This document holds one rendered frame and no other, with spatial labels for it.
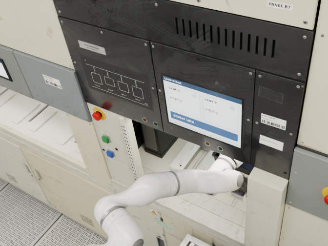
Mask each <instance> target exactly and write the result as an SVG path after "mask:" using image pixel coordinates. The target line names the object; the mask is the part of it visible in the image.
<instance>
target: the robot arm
mask: <svg viewBox="0 0 328 246"><path fill-rule="evenodd" d="M242 163H243V162H240V161H238V160H235V159H233V158H230V157H227V156H225V155H222V154H220V155H219V157H218V158H217V159H216V161H215V162H214V163H213V164H212V166H211V167H210V168H209V170H197V169H183V170H173V171H165V172H156V173H149V174H145V175H143V176H141V177H140V178H138V179H137V180H136V181H135V182H134V183H133V184H132V185H131V186H130V187H129V188H128V189H126V190H125V191H123V192H120V193H116V194H111V195H107V196H104V197H102V198H101V199H99V200H98V201H97V203H96V205H95V207H94V216H95V219H96V220H97V222H98V224H99V225H100V226H101V228H102V229H103V230H104V231H105V233H106V234H107V235H108V241H107V242H106V243H105V244H103V245H97V244H91V245H86V246H143V244H144V233H143V231H142V229H141V228H140V226H139V225H138V223H137V222H136V221H135V220H134V219H133V217H132V216H131V215H130V214H129V213H128V212H127V210H126V207H127V206H146V205H149V204H151V203H153V202H154V201H156V200H158V199H163V198H168V197H174V196H179V195H184V194H188V193H205V194H207V195H209V196H216V195H217V194H218V193H226V192H231V191H235V190H237V189H239V188H240V187H241V186H242V184H243V181H244V179H243V176H242V174H241V173H240V172H239V171H236V170H235V169H236V168H238V167H239V166H240V165H241V164H242Z"/></svg>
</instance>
